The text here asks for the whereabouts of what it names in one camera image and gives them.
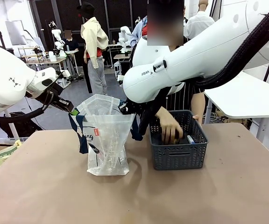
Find person's left forearm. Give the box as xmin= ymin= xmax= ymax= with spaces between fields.
xmin=191 ymin=92 xmax=206 ymax=119

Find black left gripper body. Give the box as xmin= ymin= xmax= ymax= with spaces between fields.
xmin=51 ymin=95 xmax=75 ymax=113

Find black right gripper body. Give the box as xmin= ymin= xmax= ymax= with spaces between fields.
xmin=125 ymin=90 xmax=170 ymax=122

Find wooden background table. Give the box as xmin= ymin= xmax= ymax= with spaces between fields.
xmin=24 ymin=57 xmax=66 ymax=70

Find person's left hand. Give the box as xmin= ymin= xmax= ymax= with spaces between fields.
xmin=192 ymin=114 xmax=203 ymax=125

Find person in striped black shirt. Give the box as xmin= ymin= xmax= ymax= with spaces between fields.
xmin=147 ymin=0 xmax=206 ymax=112

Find person's right hand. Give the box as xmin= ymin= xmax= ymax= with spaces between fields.
xmin=159 ymin=113 xmax=184 ymax=144

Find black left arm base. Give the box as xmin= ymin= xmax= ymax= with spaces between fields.
xmin=0 ymin=112 xmax=43 ymax=138

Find grey whiteboard panel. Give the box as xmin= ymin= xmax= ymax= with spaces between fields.
xmin=5 ymin=20 xmax=27 ymax=46

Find black braided cable hose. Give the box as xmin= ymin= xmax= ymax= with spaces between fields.
xmin=196 ymin=1 xmax=269 ymax=91

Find green printed paper bag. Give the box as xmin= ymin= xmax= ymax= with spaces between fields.
xmin=0 ymin=140 xmax=22 ymax=168

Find clear shopping bag blue handles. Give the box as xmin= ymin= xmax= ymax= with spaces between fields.
xmin=68 ymin=93 xmax=144 ymax=176

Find person in blue shirt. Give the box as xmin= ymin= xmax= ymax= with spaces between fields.
xmin=129 ymin=16 xmax=148 ymax=49

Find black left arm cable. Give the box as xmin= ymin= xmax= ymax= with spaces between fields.
xmin=0 ymin=92 xmax=56 ymax=123

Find person in beige hoodie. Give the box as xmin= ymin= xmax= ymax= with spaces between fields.
xmin=76 ymin=1 xmax=109 ymax=96

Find white table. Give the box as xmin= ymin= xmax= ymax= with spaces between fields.
xmin=204 ymin=71 xmax=269 ymax=143

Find person in white shirt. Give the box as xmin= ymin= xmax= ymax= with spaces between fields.
xmin=184 ymin=0 xmax=216 ymax=40

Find person in dark clothes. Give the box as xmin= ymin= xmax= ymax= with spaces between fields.
xmin=62 ymin=29 xmax=80 ymax=75

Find grey plastic basket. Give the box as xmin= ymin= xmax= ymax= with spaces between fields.
xmin=148 ymin=110 xmax=209 ymax=171

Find person's right forearm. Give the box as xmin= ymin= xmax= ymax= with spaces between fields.
xmin=154 ymin=106 xmax=170 ymax=119

